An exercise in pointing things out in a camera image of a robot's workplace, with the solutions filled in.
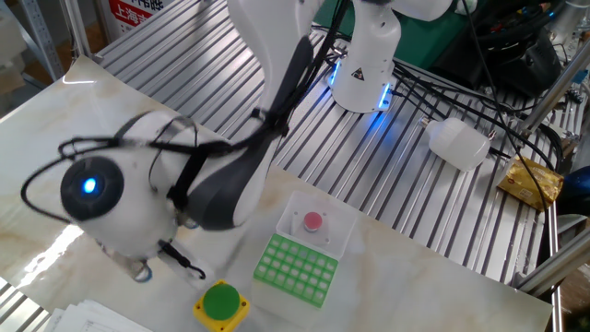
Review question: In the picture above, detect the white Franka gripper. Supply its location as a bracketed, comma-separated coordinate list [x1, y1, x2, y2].
[159, 239, 218, 291]

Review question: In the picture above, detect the clear pipette box green rack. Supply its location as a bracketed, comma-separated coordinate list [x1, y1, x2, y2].
[251, 191, 360, 326]

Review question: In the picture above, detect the green button yellow box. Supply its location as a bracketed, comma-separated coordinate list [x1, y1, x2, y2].
[192, 279, 251, 332]

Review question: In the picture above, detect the stack of printed paper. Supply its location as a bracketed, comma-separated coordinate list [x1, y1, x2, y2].
[43, 299, 153, 332]

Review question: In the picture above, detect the red white sign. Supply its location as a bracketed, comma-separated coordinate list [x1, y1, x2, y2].
[108, 0, 162, 36]

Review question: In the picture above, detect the grey perforated rack upright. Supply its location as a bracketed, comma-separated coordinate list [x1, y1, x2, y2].
[18, 0, 64, 82]

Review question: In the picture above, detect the white LED bulb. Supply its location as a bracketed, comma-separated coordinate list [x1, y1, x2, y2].
[418, 116, 492, 172]

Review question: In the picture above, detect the green cutting mat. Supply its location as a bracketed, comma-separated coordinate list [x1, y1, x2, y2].
[313, 0, 471, 70]

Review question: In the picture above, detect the gold foil package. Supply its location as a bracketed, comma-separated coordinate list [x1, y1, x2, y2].
[496, 155, 564, 212]

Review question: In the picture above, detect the black steering wheel controller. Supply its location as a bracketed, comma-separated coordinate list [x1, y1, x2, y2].
[428, 13, 563, 98]

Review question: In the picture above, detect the dark blue round object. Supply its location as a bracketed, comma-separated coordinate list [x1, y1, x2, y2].
[555, 165, 590, 218]

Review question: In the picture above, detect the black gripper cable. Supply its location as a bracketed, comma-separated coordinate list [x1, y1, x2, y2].
[159, 239, 207, 281]

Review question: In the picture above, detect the silver wrist camera blue cap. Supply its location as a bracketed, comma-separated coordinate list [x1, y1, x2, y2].
[96, 237, 154, 283]
[174, 214, 202, 231]

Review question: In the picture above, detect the black camera cable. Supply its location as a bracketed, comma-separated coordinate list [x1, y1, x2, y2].
[20, 110, 324, 225]

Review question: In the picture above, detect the red push button switch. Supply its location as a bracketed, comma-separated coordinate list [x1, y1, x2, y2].
[288, 205, 334, 245]

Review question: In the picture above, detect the aluminium frame beam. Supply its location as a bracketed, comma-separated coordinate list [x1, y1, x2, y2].
[513, 230, 590, 296]

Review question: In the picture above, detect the aluminium frame post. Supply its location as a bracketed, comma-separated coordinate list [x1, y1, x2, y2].
[520, 39, 590, 135]

